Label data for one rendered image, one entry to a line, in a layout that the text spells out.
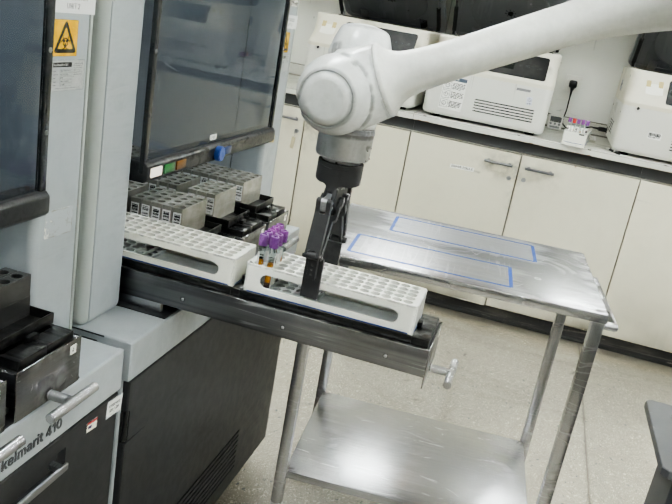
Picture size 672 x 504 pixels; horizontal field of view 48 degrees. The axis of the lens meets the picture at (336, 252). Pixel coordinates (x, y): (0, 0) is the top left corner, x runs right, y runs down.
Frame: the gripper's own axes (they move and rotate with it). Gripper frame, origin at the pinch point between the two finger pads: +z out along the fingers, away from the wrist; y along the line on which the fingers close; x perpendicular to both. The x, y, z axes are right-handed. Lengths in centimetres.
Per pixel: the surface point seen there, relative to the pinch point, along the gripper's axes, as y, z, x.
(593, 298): 38, 3, -48
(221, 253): -2.8, -0.2, 17.2
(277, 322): -6.7, 7.6, 4.1
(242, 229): 26.3, 4.5, 24.8
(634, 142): 229, -10, -71
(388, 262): 27.8, 3.8, -6.9
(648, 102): 230, -27, -71
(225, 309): -6.7, 7.9, 13.6
